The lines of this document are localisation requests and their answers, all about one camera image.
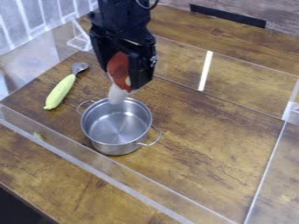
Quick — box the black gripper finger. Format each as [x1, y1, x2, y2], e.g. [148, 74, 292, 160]
[89, 33, 120, 71]
[125, 52, 156, 91]

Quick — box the clear acrylic triangle stand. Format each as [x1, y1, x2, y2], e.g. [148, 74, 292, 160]
[67, 19, 92, 52]

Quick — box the black strip on table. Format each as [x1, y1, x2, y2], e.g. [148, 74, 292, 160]
[189, 3, 267, 28]

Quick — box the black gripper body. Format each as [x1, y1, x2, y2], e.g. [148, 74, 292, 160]
[88, 0, 156, 51]

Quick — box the silver steel pot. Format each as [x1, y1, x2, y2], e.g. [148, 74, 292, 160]
[76, 98, 161, 156]

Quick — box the clear acrylic front barrier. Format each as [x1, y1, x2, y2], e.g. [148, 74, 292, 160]
[0, 104, 236, 224]

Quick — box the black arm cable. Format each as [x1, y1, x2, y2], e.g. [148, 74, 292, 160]
[133, 0, 161, 11]

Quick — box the red plush mushroom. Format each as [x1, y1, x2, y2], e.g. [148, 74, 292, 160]
[107, 52, 132, 104]

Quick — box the yellow-green handled spoon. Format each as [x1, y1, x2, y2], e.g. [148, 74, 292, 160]
[43, 62, 89, 110]

